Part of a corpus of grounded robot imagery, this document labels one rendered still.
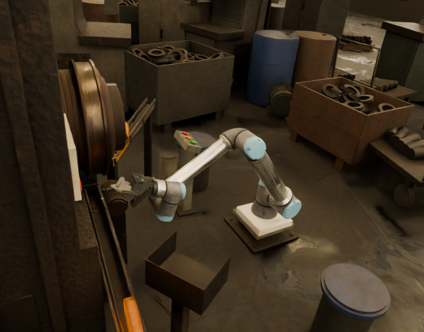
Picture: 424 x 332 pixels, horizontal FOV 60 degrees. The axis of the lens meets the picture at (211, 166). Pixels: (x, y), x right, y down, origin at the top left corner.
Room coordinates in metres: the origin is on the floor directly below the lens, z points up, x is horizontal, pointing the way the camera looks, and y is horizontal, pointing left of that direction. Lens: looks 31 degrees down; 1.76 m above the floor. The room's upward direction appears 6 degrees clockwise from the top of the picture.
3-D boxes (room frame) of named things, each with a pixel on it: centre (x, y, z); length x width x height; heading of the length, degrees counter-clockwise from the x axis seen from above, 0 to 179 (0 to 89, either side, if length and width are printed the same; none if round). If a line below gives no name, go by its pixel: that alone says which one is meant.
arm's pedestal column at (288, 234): (2.14, -0.41, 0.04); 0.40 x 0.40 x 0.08; 32
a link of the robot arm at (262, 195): (2.14, -0.41, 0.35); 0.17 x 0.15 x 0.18; 33
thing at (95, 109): (1.36, 0.51, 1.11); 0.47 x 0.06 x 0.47; 28
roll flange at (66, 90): (1.33, 0.59, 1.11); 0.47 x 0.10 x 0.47; 28
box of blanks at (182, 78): (4.13, 0.51, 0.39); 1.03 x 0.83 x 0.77; 133
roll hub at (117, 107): (1.41, 0.43, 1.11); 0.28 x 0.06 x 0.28; 28
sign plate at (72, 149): (1.01, 0.45, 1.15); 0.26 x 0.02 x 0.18; 28
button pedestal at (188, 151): (2.31, 0.18, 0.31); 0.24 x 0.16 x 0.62; 28
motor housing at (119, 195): (1.72, 0.55, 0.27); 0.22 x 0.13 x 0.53; 28
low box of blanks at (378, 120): (3.63, -1.33, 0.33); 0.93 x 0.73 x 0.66; 35
